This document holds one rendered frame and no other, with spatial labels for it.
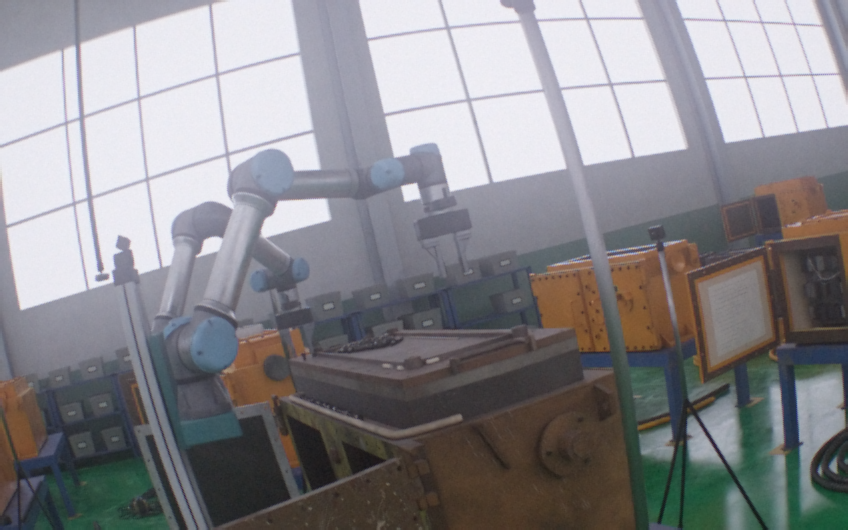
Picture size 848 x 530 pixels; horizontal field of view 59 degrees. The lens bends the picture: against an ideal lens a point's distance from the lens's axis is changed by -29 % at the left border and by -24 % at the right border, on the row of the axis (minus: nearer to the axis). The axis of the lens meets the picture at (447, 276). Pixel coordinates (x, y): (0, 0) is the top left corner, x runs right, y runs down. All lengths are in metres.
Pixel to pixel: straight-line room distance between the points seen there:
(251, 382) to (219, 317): 3.17
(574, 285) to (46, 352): 7.39
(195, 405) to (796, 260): 3.64
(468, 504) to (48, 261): 10.04
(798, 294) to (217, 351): 3.62
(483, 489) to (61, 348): 9.83
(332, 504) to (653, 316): 4.35
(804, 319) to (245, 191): 3.58
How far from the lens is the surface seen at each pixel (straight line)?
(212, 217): 2.85
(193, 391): 2.14
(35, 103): 12.30
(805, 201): 12.69
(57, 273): 11.84
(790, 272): 4.95
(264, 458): 3.54
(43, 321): 11.75
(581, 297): 6.66
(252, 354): 5.24
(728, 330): 4.66
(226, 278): 2.06
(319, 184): 2.38
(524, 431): 2.27
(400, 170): 2.37
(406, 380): 2.21
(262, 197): 2.11
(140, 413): 6.70
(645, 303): 5.99
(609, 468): 2.41
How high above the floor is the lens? 1.64
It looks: 2 degrees down
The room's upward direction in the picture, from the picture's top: 14 degrees counter-clockwise
